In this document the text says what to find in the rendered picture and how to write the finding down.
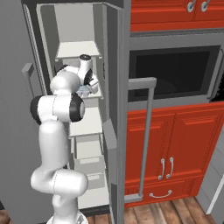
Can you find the grey built-in microwave oven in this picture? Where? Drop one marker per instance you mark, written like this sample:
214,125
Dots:
175,73

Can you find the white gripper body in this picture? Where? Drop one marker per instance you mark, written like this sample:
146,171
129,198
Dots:
94,85

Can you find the red drawer front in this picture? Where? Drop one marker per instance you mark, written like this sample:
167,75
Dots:
180,191

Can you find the grey freezer door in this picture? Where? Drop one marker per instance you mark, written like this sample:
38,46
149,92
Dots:
118,87

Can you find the red wall cupboard door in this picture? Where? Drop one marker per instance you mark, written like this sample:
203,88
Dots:
160,10
214,14

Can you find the grey cabinet side panel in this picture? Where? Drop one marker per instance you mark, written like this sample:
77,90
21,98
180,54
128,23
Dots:
214,180

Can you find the white freezer shelf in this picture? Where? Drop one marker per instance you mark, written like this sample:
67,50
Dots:
87,124
92,95
77,49

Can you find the red base cupboard door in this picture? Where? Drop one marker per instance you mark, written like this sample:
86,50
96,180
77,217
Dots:
137,151
192,140

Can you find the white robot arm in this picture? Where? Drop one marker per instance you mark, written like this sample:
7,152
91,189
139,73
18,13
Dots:
55,145

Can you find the grey fridge door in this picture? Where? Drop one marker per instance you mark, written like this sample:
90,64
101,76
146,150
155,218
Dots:
14,116

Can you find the white freezer drawer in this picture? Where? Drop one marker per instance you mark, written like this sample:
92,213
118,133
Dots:
89,148
90,166

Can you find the grey fridge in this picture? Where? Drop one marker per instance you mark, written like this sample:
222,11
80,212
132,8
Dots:
73,23

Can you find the pale blue ice cube tray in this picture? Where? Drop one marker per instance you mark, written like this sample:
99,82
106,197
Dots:
83,92

